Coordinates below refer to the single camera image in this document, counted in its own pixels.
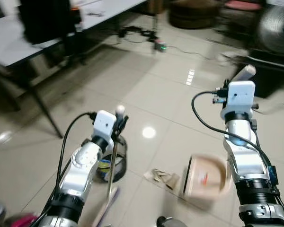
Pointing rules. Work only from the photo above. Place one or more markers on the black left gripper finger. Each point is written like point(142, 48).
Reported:
point(124, 123)

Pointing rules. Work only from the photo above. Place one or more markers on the pink object on floor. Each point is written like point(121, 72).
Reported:
point(21, 220)

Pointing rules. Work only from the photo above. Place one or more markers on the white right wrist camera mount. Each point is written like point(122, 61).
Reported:
point(240, 97)

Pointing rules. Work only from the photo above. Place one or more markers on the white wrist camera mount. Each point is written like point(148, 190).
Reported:
point(240, 97)
point(104, 124)

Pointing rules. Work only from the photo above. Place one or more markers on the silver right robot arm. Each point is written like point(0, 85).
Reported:
point(246, 161)

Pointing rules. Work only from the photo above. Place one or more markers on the black plastic bin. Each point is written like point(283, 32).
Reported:
point(270, 71)

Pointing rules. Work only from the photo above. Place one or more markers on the grey robot foot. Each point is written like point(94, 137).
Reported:
point(170, 222)

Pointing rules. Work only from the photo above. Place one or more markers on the white table with black legs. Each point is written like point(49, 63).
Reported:
point(9, 42)

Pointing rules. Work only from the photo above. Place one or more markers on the red seat cushion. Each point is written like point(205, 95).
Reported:
point(244, 4)

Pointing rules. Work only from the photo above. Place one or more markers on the round metal floor fan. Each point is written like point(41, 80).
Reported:
point(276, 26)

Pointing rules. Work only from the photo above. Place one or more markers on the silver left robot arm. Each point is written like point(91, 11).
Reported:
point(80, 168)

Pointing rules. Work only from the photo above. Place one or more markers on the crumpled brown paper scrap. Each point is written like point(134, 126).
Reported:
point(164, 178)

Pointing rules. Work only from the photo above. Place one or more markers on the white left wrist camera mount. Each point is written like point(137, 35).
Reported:
point(104, 124)

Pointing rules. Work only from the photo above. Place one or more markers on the brown round pouf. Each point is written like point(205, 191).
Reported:
point(193, 14)

